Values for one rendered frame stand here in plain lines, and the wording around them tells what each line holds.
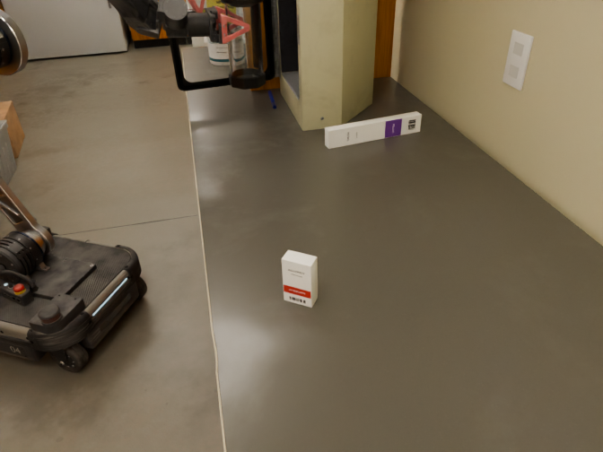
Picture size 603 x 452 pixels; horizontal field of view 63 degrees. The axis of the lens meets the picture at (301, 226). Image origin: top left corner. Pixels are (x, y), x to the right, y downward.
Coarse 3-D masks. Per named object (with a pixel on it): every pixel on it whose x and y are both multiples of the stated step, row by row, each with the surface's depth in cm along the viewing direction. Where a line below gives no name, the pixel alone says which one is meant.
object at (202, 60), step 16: (192, 0) 135; (208, 0) 137; (192, 48) 142; (208, 48) 143; (224, 48) 145; (192, 64) 144; (208, 64) 146; (224, 64) 147; (176, 80) 145; (192, 80) 147; (208, 80) 148
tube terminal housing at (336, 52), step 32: (320, 0) 116; (352, 0) 120; (320, 32) 120; (352, 32) 125; (320, 64) 124; (352, 64) 130; (288, 96) 146; (320, 96) 129; (352, 96) 135; (320, 128) 134
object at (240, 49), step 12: (240, 0) 120; (228, 12) 123; (240, 12) 122; (252, 12) 123; (228, 24) 125; (252, 24) 124; (240, 36) 125; (252, 36) 126; (228, 48) 130; (240, 48) 127; (252, 48) 128; (240, 60) 129; (252, 60) 129; (240, 72) 131; (252, 72) 131
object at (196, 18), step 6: (192, 18) 122; (198, 18) 122; (204, 18) 123; (210, 18) 120; (192, 24) 122; (198, 24) 122; (204, 24) 123; (210, 24) 121; (192, 30) 123; (198, 30) 123; (204, 30) 124; (210, 30) 122; (192, 36) 125; (198, 36) 125; (204, 36) 126; (210, 36) 124
